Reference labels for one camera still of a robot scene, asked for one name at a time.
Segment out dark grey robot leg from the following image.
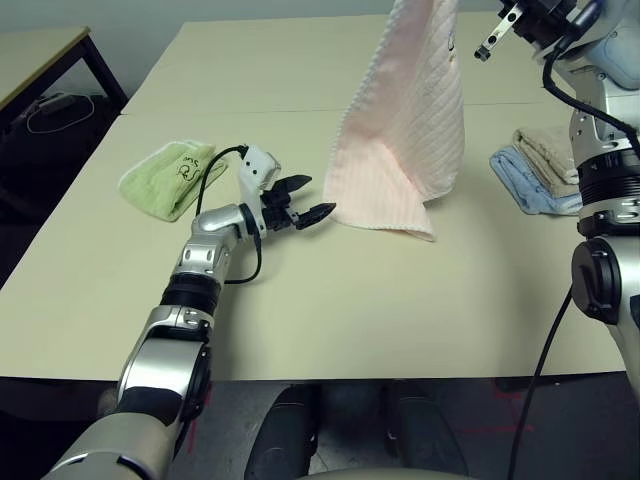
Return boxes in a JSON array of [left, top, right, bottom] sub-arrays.
[[384, 382, 469, 480], [247, 384, 321, 480]]

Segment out pink terry towel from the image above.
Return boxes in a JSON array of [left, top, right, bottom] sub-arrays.
[[322, 0, 466, 244]]

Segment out beige side table black legs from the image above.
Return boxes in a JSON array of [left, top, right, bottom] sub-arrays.
[[0, 25, 129, 116]]

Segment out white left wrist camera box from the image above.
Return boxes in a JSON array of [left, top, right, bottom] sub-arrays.
[[235, 144, 282, 236]]

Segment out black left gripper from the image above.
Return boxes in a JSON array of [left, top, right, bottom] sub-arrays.
[[257, 173, 337, 234]]

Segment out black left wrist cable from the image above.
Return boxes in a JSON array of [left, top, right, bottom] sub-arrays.
[[193, 143, 264, 286]]

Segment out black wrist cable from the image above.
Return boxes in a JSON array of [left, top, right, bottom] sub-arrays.
[[507, 29, 640, 480], [193, 143, 264, 286]]

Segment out dark grey robot left leg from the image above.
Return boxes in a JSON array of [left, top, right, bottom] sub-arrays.
[[247, 384, 321, 480]]

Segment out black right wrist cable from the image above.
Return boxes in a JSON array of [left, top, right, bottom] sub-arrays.
[[507, 29, 640, 480]]

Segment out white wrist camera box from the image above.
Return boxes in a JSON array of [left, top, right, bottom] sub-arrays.
[[574, 0, 640, 89], [235, 144, 282, 236]]

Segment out green folded towel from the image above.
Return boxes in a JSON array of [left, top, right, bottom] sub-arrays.
[[117, 139, 231, 224]]

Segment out beige folded towel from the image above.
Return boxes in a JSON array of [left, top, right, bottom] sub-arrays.
[[512, 124, 584, 186]]

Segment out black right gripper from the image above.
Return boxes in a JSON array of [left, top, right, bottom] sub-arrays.
[[473, 0, 584, 62]]

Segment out dark grey robot right leg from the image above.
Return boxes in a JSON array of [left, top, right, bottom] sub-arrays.
[[384, 382, 469, 480]]

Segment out power adapter with white cable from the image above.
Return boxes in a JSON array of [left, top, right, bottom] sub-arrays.
[[24, 92, 97, 135]]

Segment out light blue folded towel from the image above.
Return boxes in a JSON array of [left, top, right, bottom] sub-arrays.
[[488, 146, 586, 216]]

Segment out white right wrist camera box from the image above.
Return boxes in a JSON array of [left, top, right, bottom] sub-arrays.
[[574, 0, 640, 89]]

